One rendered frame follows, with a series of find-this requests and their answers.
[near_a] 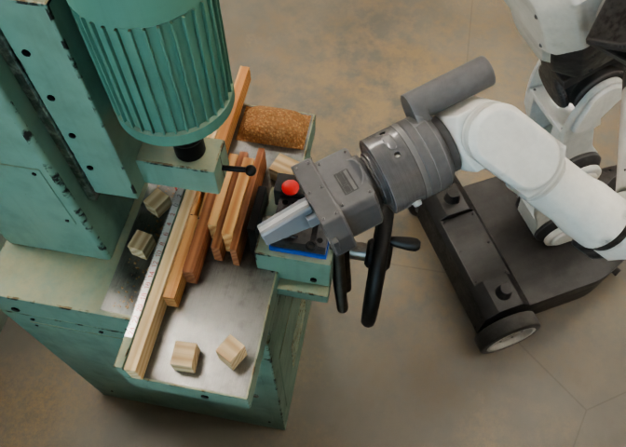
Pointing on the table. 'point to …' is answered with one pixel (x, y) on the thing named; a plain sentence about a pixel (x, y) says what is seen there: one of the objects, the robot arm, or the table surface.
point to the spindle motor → (156, 53)
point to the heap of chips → (274, 127)
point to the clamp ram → (257, 216)
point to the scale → (154, 264)
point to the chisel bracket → (156, 159)
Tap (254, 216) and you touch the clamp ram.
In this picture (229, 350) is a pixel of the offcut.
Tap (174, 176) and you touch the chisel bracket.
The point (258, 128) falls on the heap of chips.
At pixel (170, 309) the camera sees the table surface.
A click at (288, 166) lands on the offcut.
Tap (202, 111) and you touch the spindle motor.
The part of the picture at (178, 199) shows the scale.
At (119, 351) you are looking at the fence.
